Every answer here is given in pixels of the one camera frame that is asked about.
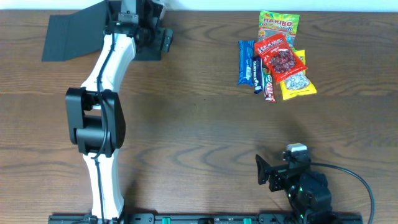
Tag dark green gift box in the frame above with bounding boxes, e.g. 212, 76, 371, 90
42, 1, 154, 62

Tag blue cookie packet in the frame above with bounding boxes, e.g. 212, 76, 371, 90
238, 40, 254, 86

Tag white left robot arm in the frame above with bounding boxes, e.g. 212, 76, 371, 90
50, 1, 174, 223

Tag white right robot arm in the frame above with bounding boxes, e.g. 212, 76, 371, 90
255, 150, 341, 224

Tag red KitKat bar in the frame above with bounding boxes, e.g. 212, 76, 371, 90
262, 68, 276, 103

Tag yellow sunflower seed bag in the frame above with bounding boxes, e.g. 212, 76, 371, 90
279, 49, 318, 101

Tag purple Dairy Milk bar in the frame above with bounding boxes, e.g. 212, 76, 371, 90
252, 56, 264, 94

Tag red dried fruit bag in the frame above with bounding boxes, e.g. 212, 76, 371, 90
254, 34, 308, 83

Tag Haribo gummy bag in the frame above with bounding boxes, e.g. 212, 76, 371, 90
258, 11, 300, 47

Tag black mounting rail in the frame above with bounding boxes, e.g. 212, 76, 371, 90
48, 213, 363, 224

